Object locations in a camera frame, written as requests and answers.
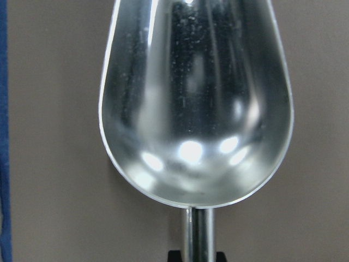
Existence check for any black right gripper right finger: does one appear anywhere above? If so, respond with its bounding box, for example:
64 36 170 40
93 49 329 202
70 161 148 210
216 252 226 262

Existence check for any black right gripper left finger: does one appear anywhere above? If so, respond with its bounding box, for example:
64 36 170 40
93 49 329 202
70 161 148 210
167 250 183 262

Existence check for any stainless steel ice scoop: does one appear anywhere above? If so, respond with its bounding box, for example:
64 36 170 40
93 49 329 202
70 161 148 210
98 1 294 261

